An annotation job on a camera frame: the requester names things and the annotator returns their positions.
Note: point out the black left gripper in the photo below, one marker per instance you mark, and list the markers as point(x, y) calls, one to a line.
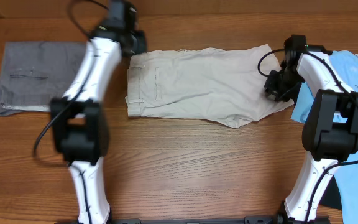
point(140, 45)

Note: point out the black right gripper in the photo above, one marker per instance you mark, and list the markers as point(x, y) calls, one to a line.
point(282, 96)

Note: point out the beige khaki shorts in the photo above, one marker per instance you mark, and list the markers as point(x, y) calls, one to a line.
point(226, 87)

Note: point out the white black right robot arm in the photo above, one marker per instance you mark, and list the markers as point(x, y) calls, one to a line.
point(293, 47)

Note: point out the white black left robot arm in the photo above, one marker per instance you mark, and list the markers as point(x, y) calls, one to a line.
point(78, 123)

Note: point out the folded grey cloth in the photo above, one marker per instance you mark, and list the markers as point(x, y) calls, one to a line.
point(32, 73)

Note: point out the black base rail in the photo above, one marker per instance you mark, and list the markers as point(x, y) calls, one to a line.
point(245, 220)

